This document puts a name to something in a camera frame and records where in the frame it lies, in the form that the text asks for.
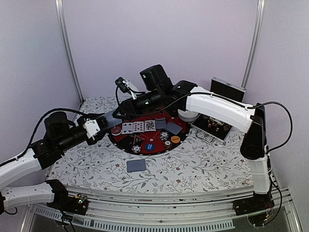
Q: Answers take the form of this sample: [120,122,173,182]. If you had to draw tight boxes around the face-up queen card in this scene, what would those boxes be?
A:
[144,120,156,132]

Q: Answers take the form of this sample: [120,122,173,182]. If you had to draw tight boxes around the round red black poker mat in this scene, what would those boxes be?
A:
[107,110,190,156]

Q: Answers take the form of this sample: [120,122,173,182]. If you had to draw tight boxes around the right aluminium frame post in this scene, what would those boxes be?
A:
[241,0,265,89]

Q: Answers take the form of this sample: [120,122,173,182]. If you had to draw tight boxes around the left aluminium frame post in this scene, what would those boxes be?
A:
[55,0,84,103]

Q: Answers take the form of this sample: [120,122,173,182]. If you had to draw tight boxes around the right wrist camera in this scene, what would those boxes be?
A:
[115,77,139,100]

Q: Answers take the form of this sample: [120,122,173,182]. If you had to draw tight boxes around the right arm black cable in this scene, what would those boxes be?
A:
[115,87,293,153]

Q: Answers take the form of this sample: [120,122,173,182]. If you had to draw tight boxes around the blue small blind button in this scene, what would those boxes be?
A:
[144,143,155,152]

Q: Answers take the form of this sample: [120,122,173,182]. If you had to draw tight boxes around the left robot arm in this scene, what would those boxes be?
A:
[0,108,109,215]

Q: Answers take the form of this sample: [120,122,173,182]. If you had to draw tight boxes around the orange big blind button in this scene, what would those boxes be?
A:
[170,135,181,144]

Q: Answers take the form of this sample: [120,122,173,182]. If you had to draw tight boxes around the blue ten poker chip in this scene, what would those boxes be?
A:
[132,145,141,154]

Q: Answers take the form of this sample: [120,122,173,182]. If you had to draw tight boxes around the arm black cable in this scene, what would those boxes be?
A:
[0,108,97,165]
[115,87,293,153]

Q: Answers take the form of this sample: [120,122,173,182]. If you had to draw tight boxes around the face-up spades card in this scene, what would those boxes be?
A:
[122,122,133,134]

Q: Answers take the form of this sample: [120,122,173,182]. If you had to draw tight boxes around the black triangular all-in marker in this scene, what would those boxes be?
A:
[134,136,144,144]

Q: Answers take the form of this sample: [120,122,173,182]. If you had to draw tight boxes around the red hundred poker chip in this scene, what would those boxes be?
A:
[164,141,172,149]

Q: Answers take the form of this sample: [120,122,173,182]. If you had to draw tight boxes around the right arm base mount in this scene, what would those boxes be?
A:
[232,184,283,228]

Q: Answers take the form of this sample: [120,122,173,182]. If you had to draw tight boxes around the clear red dealer button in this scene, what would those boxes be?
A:
[111,125,122,136]

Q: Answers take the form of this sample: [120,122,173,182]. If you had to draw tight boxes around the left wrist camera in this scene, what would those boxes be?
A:
[83,119,100,139]

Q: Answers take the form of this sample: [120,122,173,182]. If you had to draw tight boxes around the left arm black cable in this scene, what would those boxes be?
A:
[0,108,97,165]

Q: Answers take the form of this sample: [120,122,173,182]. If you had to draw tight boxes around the face-up diamonds card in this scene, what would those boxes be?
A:
[133,121,144,132]

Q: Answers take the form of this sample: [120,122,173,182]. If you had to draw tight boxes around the aluminium frame post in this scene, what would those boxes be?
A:
[241,0,265,89]
[55,0,84,103]

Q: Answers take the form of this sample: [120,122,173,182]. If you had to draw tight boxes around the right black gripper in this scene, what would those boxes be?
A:
[113,87,164,119]

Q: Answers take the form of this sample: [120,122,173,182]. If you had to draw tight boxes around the white ceramic bowl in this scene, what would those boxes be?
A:
[178,109,199,123]

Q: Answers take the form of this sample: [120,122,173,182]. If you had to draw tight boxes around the aluminium poker chip case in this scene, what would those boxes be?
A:
[191,77,246,145]

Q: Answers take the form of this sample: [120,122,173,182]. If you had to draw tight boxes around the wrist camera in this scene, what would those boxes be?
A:
[115,77,139,100]
[83,119,100,139]

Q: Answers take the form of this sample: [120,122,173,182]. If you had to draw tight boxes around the aluminium front rail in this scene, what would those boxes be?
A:
[21,187,303,232]

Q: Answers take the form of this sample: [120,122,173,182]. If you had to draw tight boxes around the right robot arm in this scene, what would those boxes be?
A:
[115,64,271,211]

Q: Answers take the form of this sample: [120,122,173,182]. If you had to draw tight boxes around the dealt playing card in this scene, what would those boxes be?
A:
[165,122,183,135]
[126,159,147,173]
[155,118,167,129]

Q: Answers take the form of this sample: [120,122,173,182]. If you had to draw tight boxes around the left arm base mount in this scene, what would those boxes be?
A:
[46,179,89,216]

